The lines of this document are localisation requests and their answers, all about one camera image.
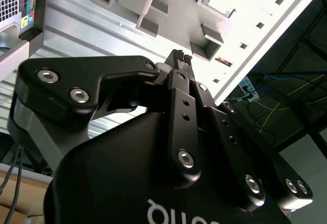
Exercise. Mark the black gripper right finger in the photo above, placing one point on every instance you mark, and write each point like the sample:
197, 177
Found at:
237, 157

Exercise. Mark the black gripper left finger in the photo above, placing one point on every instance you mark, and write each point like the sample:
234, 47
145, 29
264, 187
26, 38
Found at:
64, 83

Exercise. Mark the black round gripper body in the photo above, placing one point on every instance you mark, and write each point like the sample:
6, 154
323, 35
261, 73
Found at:
115, 183

